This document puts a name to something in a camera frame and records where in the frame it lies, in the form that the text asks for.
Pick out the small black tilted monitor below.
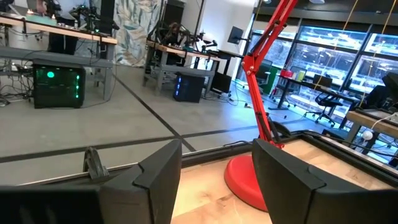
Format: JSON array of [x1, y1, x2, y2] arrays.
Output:
[[226, 26, 249, 45]]

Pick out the black office chair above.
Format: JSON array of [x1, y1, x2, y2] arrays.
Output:
[[303, 91, 343, 128], [243, 58, 274, 94]]

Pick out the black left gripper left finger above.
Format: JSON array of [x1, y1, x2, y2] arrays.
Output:
[[99, 139, 183, 224]]

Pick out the dark partition panel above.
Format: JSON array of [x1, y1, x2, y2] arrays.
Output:
[[161, 0, 187, 32]]

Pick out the black metal table frame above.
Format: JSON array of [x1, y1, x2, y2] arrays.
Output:
[[18, 129, 398, 189]]

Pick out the black cable clamp loop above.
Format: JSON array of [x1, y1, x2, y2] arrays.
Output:
[[82, 146, 110, 183]]

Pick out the wooden table with black rig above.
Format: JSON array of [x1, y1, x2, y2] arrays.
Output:
[[345, 108, 398, 147]]

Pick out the black monitor on stand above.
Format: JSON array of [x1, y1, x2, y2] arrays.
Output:
[[363, 71, 398, 110]]

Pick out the computer tower with blue lights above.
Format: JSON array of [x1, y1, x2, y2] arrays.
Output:
[[172, 72, 206, 104]]

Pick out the hanging yellow cable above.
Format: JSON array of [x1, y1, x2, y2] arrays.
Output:
[[312, 0, 360, 93], [359, 0, 398, 108]]

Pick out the long black office desk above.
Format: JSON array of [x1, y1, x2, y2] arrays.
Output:
[[267, 75, 361, 111]]

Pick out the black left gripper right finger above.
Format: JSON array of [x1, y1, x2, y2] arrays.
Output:
[[252, 138, 358, 224]]

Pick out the person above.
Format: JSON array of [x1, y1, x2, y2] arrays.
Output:
[[35, 0, 80, 56]]

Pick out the red desk lamp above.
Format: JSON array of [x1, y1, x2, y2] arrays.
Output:
[[223, 0, 299, 213]]

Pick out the black robot arms on bench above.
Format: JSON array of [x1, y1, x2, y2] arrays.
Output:
[[148, 21, 219, 54]]

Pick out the wooden workbench with grey frame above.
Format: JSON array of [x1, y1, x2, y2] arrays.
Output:
[[142, 39, 221, 96], [0, 14, 119, 101]]

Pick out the computer tower with green lights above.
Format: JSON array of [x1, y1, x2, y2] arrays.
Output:
[[32, 63, 87, 110]]

